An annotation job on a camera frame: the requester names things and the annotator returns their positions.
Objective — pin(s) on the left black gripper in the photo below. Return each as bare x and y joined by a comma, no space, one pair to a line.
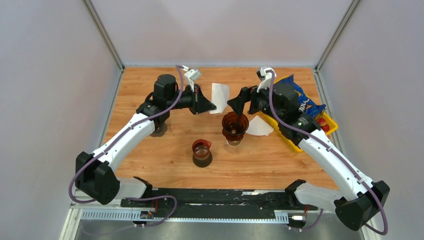
200,104

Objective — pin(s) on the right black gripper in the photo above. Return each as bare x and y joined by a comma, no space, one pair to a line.
247,94

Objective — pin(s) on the amber coffee dripper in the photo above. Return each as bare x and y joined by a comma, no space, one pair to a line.
233,126

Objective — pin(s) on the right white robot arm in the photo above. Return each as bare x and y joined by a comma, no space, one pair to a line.
359,198

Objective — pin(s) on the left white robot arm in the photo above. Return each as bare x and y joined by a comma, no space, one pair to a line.
95,172

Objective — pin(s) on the grey smoky coffee dripper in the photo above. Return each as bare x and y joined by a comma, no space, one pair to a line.
160,129

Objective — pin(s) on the clear glass server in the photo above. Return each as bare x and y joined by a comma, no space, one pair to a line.
233,142

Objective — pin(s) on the brown glass carafe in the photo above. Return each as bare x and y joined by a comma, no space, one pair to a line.
201,154

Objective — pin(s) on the blue chips bag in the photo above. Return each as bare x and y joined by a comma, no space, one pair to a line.
306,104

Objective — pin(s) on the red strawberries cluster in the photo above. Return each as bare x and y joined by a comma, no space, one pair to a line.
323,124

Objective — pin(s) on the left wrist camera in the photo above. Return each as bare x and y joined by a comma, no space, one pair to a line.
191,75

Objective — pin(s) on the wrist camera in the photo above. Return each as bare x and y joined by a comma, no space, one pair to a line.
191,75
266,76

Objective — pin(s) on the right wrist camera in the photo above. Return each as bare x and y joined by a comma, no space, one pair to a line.
266,76

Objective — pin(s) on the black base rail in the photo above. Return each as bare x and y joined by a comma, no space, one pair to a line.
197,203

